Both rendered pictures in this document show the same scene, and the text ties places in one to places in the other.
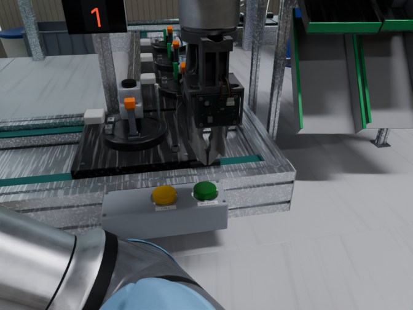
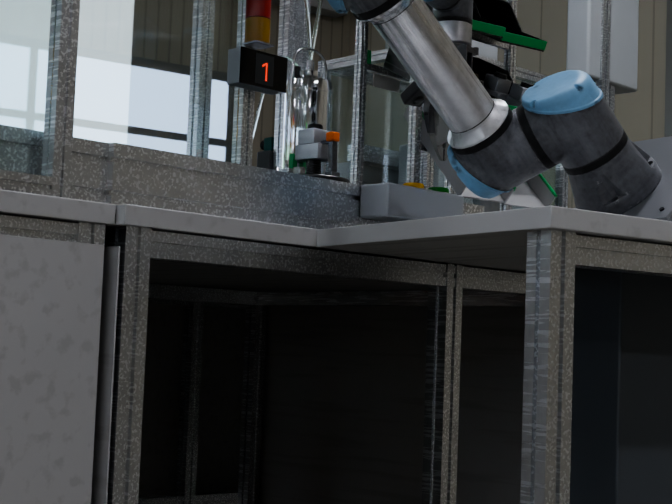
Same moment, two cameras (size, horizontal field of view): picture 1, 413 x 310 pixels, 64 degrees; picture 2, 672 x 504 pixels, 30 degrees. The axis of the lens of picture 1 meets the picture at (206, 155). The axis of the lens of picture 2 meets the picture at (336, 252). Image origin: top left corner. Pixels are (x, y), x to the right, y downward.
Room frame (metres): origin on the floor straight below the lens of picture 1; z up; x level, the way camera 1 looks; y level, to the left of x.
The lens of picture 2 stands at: (-1.35, 1.49, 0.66)
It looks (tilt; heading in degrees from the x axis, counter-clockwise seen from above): 4 degrees up; 325
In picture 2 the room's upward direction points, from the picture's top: 2 degrees clockwise
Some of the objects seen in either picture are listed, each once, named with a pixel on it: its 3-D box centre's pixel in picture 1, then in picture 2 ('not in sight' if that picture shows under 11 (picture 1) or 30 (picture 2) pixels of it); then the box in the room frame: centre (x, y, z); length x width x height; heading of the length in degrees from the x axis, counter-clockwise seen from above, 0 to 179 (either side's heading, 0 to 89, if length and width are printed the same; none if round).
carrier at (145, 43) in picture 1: (168, 38); not in sight; (1.40, 0.15, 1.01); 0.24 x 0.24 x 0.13; 10
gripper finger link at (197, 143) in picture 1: (199, 145); (444, 134); (0.43, 0.01, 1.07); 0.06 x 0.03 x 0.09; 10
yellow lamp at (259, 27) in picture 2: not in sight; (257, 31); (0.75, 0.23, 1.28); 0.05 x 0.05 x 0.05
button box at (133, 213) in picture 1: (165, 210); (412, 205); (0.44, 0.07, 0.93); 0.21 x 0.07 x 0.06; 100
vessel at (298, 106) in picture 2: not in sight; (308, 114); (1.56, -0.43, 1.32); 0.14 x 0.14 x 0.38
